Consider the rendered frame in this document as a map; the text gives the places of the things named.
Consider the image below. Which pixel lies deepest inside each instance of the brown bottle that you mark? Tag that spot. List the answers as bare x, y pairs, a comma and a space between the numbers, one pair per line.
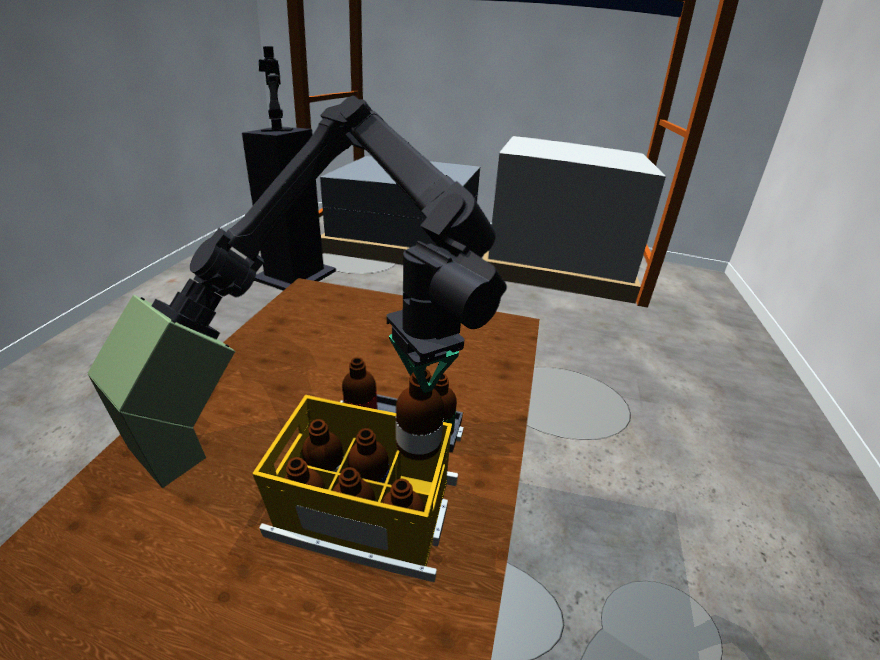
419, 422
449, 400
359, 386
369, 457
402, 495
350, 484
298, 471
322, 449

